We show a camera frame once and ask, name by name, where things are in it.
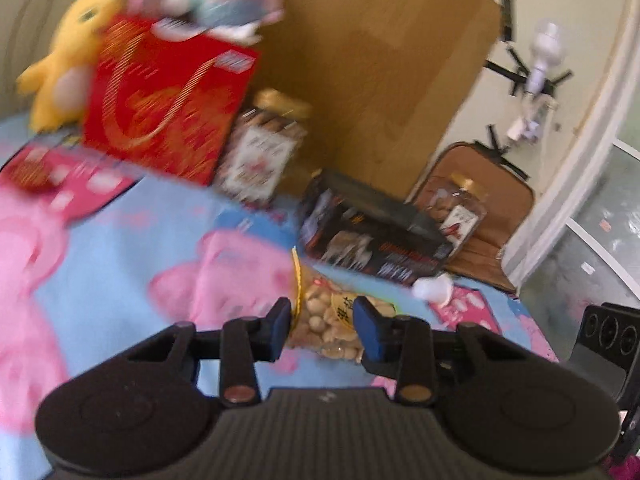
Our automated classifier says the black cardboard box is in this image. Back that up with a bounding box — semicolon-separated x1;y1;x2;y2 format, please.
298;170;453;286

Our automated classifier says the yellow plush duck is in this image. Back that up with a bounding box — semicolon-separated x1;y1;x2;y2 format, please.
17;0;123;133

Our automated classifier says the printed blanket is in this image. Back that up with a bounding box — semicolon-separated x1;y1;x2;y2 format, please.
0;115;561;480

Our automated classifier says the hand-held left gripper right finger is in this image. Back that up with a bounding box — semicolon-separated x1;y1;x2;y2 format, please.
354;302;531;407

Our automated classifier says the nut jar with gold lid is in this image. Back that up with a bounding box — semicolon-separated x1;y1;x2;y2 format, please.
215;89;313;208

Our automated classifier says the small white object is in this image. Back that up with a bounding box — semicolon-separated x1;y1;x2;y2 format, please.
411;276;453;306

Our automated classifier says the red gift bag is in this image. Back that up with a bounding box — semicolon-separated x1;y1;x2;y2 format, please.
82;15;261;186

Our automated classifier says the red label jar, gold lid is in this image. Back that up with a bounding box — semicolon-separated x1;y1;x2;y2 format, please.
415;172;488;261

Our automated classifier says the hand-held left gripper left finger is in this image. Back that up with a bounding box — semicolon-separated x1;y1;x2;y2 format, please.
117;296;293;408

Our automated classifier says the clear peanut bag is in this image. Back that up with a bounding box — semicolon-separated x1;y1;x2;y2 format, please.
285;247;396;363

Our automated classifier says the wooden board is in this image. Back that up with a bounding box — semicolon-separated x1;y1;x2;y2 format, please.
85;0;501;201

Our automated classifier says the brown seat cushion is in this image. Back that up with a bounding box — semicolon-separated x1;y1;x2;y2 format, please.
407;142;536;293

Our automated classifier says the black tape strip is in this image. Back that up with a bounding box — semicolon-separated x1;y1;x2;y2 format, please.
487;125;529;181
484;45;531;97
500;0;516;43

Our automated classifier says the white plug adapter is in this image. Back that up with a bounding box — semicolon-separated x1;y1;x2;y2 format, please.
507;100;545;143

